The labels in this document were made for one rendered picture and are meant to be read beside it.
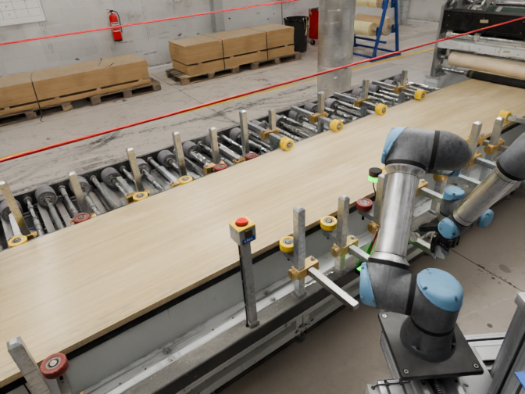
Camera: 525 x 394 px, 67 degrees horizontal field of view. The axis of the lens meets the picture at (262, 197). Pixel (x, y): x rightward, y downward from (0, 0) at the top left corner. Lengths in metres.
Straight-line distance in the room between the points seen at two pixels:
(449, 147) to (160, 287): 1.17
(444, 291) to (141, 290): 1.12
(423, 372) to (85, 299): 1.23
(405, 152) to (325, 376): 1.55
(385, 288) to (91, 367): 1.16
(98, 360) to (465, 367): 1.27
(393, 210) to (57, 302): 1.31
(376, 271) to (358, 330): 1.52
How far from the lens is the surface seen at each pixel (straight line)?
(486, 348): 1.47
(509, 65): 4.06
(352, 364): 2.49
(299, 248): 1.63
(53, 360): 1.58
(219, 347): 1.68
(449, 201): 1.72
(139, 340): 1.77
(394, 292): 1.13
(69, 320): 1.69
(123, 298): 1.69
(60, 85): 7.07
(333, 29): 5.56
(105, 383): 1.82
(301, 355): 2.50
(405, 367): 1.24
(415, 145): 1.22
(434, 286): 1.13
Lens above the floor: 2.03
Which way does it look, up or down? 32 degrees down
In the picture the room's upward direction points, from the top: 4 degrees counter-clockwise
